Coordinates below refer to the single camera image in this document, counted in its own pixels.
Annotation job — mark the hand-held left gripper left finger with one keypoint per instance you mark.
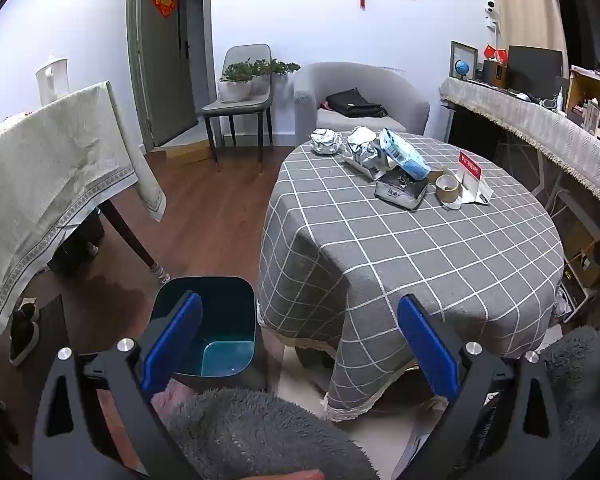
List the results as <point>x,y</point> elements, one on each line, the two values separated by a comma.
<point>175,340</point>

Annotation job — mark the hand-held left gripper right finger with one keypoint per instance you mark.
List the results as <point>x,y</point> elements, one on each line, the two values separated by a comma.
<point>427,350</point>

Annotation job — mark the dark teal trash bin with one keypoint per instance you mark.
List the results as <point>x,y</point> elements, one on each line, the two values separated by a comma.
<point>230,310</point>

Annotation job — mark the brown tape roll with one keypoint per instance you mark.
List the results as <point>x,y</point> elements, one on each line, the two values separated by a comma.
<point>445,200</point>

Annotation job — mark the black foil packet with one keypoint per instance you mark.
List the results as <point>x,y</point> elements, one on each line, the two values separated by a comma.
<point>400,190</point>

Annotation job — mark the white blue plastic packet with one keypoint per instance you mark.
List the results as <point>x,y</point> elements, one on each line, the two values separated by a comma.
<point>402,155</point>

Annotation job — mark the cardboard box under desk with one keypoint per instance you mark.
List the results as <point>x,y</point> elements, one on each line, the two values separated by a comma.
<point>582,255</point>

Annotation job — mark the grey checked tablecloth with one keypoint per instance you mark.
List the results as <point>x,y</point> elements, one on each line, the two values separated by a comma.
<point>405,250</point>

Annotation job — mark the wooden table leg with sock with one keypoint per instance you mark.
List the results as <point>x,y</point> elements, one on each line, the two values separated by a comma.
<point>130,235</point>

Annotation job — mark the black floor mat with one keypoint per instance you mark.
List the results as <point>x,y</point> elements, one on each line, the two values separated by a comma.
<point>50,320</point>

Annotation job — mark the beige fringed desk cloth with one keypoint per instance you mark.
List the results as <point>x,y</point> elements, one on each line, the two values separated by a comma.
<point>540,130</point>

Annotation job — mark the black shoe white sole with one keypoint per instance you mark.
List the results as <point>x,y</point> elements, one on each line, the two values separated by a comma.
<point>27,312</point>
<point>22,342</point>

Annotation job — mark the sign stand with red label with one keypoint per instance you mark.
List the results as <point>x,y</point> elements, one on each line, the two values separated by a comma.
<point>472,170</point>

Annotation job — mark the open cardboard box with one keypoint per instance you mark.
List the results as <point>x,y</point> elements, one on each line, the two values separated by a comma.
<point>580,95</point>

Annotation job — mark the beige cardboard piece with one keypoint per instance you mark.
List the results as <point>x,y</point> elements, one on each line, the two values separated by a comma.
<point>436,174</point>

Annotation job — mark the black monitor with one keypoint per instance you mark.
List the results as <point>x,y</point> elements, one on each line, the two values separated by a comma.
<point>535,67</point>

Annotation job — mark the crumpled foil tray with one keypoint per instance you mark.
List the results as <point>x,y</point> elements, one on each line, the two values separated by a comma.
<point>362,152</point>

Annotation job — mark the beige patterned tablecloth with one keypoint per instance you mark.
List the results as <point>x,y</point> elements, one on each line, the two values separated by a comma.
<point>45,160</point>

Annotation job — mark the crumpled foil ball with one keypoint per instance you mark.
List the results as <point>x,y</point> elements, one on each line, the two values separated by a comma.
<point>326,142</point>

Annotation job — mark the small red flags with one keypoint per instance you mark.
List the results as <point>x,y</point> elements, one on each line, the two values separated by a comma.
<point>495,52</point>

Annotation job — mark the small blue globe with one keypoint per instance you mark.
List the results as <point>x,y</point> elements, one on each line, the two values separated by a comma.
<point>462,67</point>

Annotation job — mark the black bag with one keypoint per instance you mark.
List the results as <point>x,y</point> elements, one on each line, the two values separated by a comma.
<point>352,102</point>

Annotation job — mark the green plant in white pot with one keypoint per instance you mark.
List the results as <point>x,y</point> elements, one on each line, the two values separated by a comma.
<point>272,67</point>
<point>235,87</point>

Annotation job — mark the beige curtain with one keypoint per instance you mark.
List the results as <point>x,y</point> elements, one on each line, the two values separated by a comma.
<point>530,10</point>

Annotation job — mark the dark grey door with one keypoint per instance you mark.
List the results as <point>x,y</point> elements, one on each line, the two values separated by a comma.
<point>165,70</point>

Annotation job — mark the grey armchair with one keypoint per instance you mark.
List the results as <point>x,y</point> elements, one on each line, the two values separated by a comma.
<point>360,77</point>

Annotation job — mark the white kettle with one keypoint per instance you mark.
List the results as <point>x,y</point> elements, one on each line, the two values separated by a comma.
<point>55,80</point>

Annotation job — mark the grey dining chair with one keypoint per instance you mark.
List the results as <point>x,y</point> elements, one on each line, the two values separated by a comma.
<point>245,52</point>

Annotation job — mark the red diamond door decoration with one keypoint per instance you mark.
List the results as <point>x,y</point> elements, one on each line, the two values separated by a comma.
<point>164,3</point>

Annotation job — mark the picture frame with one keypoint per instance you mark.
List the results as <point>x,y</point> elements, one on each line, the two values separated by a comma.
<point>462,50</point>

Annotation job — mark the white security camera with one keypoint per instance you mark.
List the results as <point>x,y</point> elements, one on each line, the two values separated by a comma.
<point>491,10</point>

